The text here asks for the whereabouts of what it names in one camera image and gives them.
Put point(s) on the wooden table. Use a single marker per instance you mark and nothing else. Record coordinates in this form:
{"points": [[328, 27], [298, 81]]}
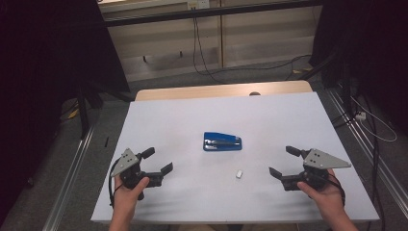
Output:
{"points": [[198, 91]]}

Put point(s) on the silver staple strip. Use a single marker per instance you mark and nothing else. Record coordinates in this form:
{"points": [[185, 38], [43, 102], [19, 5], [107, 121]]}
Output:
{"points": [[239, 174]]}

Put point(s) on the person's left hand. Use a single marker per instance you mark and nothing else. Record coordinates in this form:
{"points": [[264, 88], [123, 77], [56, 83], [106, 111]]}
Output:
{"points": [[126, 197]]}

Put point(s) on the white power plug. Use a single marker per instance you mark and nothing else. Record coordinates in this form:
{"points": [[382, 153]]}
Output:
{"points": [[361, 115]]}

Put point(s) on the white wall socket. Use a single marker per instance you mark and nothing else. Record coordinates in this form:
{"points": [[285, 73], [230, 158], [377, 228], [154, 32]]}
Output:
{"points": [[198, 4]]}

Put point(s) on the black horizontal bar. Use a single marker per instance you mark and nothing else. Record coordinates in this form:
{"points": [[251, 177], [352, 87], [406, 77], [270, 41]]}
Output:
{"points": [[208, 13]]}

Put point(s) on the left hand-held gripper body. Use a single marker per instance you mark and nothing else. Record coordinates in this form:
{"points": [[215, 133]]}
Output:
{"points": [[126, 162]]}

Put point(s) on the person's right hand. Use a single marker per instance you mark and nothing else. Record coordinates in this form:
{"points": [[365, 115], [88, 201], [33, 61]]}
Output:
{"points": [[328, 199]]}

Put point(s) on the white table mat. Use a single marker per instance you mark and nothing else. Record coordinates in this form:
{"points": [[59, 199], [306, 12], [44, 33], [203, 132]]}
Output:
{"points": [[198, 115]]}

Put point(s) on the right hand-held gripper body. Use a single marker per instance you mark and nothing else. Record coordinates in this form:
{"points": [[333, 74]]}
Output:
{"points": [[320, 160]]}

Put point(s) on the aluminium floor rail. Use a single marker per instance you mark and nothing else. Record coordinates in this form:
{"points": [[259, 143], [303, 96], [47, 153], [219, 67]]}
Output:
{"points": [[369, 154], [69, 179]]}

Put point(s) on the black metal stand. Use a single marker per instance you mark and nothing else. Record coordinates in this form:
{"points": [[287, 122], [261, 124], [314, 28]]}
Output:
{"points": [[84, 112]]}

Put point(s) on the black curtain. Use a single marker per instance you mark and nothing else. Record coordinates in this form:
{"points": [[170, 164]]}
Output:
{"points": [[38, 80], [369, 48]]}

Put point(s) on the blue stapler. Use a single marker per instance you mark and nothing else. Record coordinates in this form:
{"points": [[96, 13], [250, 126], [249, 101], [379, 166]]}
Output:
{"points": [[221, 141]]}

